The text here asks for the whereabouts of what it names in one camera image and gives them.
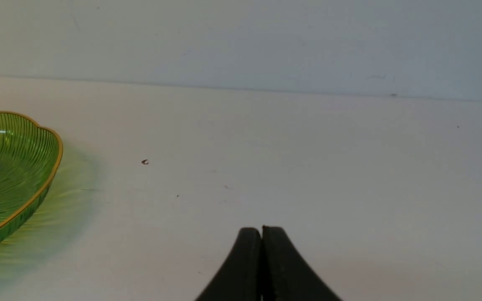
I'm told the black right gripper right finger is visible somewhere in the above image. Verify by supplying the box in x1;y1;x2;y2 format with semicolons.
262;226;341;301

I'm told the green glass plate gold rim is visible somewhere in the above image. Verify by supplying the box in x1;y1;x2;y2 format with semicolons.
0;111;64;242

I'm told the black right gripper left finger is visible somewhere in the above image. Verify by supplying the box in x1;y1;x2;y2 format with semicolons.
197;227;262;301

